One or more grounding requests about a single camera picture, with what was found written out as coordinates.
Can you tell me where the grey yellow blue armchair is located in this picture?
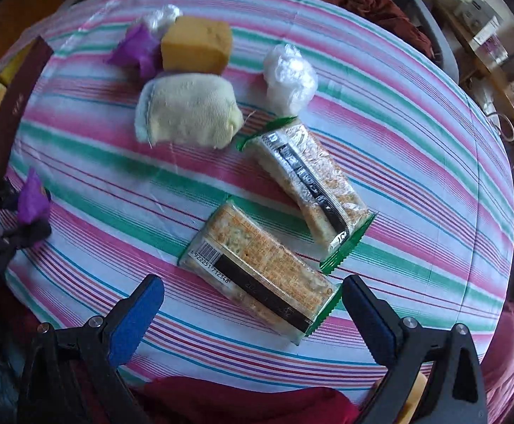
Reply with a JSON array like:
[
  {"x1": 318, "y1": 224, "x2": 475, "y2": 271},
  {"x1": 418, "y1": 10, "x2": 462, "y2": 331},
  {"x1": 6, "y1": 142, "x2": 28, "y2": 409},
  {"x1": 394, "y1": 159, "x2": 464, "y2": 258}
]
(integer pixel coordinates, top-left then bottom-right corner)
[{"x1": 341, "y1": 0, "x2": 461, "y2": 82}]

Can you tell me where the yellow foam piece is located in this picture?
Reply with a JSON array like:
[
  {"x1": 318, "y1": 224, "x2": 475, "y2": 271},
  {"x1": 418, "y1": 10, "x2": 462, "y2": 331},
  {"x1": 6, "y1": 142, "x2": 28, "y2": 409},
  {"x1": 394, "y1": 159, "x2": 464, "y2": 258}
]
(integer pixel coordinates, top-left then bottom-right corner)
[{"x1": 372, "y1": 373, "x2": 430, "y2": 424}]

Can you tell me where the cracker packet with green edge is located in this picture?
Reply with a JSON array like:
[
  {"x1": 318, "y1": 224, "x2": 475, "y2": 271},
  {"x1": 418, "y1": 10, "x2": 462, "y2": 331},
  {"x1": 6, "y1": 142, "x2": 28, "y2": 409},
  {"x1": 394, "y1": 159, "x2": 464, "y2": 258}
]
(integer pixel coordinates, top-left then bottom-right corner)
[
  {"x1": 177, "y1": 194, "x2": 341, "y2": 347},
  {"x1": 235, "y1": 116, "x2": 377, "y2": 275}
]

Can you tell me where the pink container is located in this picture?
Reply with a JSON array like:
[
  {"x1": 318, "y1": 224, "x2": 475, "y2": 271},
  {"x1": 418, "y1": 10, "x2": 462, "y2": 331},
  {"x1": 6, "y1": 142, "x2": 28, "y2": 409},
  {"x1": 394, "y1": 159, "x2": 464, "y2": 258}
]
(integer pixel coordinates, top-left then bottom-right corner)
[{"x1": 478, "y1": 35, "x2": 511, "y2": 66}]

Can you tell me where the white box with dark print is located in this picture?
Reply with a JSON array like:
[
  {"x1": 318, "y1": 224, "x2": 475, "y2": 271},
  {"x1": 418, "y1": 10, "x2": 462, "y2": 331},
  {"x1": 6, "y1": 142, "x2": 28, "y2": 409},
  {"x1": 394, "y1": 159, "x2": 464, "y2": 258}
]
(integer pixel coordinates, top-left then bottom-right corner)
[{"x1": 453, "y1": 0, "x2": 502, "y2": 31}]

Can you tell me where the pink cloth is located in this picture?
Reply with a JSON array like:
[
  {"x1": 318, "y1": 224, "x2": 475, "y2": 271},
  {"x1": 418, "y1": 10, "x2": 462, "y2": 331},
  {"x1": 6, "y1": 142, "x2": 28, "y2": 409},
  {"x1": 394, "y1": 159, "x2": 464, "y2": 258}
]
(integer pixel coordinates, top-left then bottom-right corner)
[{"x1": 482, "y1": 300, "x2": 514, "y2": 407}]

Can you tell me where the wooden wardrobe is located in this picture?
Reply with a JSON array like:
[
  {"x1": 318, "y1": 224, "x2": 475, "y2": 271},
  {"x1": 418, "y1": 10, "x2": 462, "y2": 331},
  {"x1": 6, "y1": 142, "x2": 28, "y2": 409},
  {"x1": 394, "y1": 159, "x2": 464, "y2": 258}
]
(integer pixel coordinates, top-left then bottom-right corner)
[{"x1": 0, "y1": 0, "x2": 85, "y2": 98}]

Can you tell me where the striped tablecloth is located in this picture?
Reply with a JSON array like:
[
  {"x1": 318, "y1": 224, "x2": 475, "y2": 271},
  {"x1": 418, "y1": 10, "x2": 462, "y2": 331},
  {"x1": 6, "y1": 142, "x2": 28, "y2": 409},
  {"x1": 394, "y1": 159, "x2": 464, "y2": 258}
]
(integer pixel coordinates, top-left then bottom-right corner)
[{"x1": 0, "y1": 0, "x2": 514, "y2": 402}]

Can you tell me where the red garment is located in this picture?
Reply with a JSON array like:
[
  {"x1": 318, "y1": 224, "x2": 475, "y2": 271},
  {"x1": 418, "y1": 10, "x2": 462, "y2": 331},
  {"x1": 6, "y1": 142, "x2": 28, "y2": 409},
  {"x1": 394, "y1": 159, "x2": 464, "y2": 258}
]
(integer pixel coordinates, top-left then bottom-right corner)
[{"x1": 133, "y1": 375, "x2": 361, "y2": 424}]

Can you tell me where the white cable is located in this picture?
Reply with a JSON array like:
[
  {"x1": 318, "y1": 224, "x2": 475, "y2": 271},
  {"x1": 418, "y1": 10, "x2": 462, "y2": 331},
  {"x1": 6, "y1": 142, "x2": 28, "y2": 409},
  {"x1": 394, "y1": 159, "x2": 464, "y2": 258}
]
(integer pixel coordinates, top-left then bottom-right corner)
[{"x1": 486, "y1": 110, "x2": 514, "y2": 143}]

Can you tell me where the wooden side desk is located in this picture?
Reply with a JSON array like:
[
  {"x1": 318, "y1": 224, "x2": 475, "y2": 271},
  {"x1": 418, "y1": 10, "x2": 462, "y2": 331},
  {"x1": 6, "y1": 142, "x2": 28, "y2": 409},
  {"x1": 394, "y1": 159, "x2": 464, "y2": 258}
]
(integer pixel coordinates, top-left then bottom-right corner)
[{"x1": 433, "y1": 0, "x2": 514, "y2": 142}]

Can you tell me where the white plastic bag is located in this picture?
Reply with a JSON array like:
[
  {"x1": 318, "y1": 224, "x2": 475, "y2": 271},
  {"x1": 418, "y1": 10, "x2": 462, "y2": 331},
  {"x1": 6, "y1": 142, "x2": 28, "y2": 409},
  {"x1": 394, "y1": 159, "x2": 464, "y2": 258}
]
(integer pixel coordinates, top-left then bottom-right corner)
[{"x1": 262, "y1": 43, "x2": 319, "y2": 113}]

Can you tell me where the purple wrapper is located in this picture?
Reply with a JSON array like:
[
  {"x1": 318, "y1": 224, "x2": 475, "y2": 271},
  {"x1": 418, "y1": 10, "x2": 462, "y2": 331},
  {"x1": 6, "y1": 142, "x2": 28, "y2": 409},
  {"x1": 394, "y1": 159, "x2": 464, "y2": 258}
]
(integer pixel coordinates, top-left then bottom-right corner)
[
  {"x1": 107, "y1": 22, "x2": 163, "y2": 81},
  {"x1": 17, "y1": 168, "x2": 52, "y2": 224}
]

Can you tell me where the maroon blanket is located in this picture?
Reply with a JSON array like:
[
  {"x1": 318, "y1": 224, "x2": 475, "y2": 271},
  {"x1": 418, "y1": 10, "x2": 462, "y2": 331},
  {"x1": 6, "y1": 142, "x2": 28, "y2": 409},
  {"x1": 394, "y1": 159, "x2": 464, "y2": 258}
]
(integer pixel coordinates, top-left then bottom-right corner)
[{"x1": 80, "y1": 0, "x2": 436, "y2": 60}]

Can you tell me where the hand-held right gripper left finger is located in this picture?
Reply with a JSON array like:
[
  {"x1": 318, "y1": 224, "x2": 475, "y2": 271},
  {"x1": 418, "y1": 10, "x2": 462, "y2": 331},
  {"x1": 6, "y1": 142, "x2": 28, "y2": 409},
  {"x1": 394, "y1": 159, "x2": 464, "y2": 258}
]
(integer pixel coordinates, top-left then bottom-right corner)
[{"x1": 16, "y1": 274, "x2": 166, "y2": 424}]

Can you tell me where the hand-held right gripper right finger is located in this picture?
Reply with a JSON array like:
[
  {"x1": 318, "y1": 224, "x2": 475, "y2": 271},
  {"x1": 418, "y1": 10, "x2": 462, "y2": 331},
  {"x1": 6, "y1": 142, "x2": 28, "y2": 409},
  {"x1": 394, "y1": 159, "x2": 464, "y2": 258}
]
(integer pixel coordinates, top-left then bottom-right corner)
[{"x1": 342, "y1": 275, "x2": 489, "y2": 424}]

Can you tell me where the yellow sponge block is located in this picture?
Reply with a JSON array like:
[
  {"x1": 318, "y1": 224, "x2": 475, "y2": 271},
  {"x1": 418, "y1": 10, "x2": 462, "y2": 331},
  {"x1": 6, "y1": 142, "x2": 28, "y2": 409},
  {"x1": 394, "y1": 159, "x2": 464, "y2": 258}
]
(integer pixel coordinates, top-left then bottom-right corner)
[{"x1": 160, "y1": 15, "x2": 234, "y2": 75}]

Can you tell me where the gold cardboard box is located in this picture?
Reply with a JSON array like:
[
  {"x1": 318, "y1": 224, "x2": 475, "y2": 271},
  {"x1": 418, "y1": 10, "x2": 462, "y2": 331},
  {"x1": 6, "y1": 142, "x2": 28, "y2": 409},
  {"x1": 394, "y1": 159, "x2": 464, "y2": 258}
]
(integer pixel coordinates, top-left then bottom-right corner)
[{"x1": 0, "y1": 35, "x2": 55, "y2": 182}]

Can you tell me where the clear plastic bag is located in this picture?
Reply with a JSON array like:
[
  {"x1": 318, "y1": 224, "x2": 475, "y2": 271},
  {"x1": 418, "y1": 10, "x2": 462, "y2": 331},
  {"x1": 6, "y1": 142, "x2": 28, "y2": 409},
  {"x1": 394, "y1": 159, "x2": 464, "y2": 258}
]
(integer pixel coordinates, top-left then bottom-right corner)
[{"x1": 138, "y1": 4, "x2": 183, "y2": 38}]

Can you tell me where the cream sock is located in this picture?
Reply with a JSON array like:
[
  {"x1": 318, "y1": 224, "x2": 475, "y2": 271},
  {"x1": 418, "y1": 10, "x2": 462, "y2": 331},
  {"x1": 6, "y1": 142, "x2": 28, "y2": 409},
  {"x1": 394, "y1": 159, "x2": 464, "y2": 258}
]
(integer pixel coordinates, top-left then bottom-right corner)
[{"x1": 134, "y1": 73, "x2": 244, "y2": 148}]

